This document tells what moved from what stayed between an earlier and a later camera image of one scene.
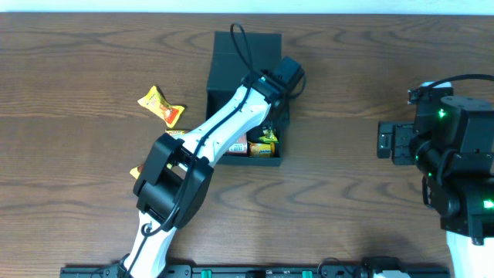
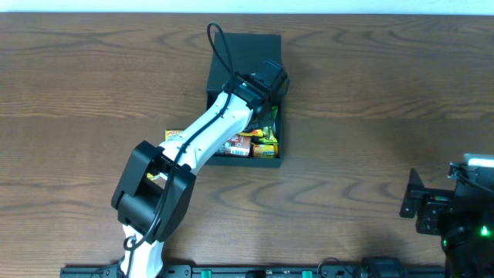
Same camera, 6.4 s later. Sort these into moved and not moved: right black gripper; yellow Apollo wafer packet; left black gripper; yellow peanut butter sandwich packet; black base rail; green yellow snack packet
Moved: yellow peanut butter sandwich packet; right black gripper; left black gripper
Not moved: green yellow snack packet; yellow Apollo wafer packet; black base rail
